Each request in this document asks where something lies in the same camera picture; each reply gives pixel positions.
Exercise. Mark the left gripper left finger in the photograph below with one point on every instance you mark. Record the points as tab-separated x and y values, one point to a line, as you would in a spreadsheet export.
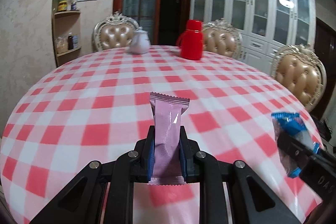
103	193

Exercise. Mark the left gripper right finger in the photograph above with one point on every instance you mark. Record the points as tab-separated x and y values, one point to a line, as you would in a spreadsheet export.
229	192

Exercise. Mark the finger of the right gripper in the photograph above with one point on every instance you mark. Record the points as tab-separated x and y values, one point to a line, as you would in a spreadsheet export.
295	151

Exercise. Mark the blue snack packet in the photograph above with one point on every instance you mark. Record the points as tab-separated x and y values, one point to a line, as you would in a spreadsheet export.
289	128

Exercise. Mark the pink wafer packet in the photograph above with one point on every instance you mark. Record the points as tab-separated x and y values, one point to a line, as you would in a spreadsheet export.
167	112

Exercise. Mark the beige tufted chair right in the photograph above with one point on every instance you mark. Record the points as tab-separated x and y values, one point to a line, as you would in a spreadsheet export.
298	68

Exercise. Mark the beige tufted chair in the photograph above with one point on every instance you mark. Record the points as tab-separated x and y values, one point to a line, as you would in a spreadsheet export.
298	68
115	31
222	38

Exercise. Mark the red checkered tablecloth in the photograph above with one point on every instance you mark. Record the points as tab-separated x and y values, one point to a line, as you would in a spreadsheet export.
97	106

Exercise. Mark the beige tufted chair middle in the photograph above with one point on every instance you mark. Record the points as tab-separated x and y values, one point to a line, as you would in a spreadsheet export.
222	38

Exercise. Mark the white glass door cabinet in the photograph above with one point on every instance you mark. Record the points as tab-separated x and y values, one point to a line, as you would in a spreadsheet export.
265	25

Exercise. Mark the red thermos jug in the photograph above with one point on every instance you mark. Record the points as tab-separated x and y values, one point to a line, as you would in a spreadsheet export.
191	41

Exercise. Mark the bag on lower shelf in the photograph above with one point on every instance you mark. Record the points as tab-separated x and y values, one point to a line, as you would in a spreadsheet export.
61	44

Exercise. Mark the dark bottle on shelf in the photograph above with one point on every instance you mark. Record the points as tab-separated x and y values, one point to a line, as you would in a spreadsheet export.
70	41

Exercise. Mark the white teapot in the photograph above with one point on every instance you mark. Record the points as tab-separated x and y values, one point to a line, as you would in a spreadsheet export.
140	43

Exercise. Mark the beige tufted chair left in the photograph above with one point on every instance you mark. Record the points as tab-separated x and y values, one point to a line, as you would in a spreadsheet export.
115	31

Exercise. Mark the wooden corner shelf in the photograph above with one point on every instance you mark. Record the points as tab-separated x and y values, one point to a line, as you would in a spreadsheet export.
62	24

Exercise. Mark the yellow jar on shelf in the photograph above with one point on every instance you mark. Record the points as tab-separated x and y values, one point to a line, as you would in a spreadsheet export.
62	6

